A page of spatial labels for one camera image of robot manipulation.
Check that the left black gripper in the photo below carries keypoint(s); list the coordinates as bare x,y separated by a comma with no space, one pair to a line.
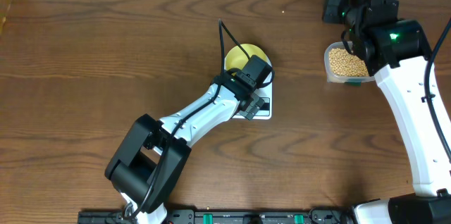
256,102

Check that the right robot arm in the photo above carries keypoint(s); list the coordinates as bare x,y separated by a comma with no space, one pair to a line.
399,58

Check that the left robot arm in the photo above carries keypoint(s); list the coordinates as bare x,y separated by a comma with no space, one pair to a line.
149,161

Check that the white digital kitchen scale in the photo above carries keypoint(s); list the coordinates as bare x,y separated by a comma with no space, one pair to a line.
264,111

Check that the pale yellow bowl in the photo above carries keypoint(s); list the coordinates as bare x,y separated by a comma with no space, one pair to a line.
236,58

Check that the soybeans in container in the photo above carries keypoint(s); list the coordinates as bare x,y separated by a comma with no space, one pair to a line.
344,64

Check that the clear plastic container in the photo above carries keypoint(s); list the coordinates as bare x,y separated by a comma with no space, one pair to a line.
332,77

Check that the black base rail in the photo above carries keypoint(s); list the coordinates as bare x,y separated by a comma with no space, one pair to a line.
188,216

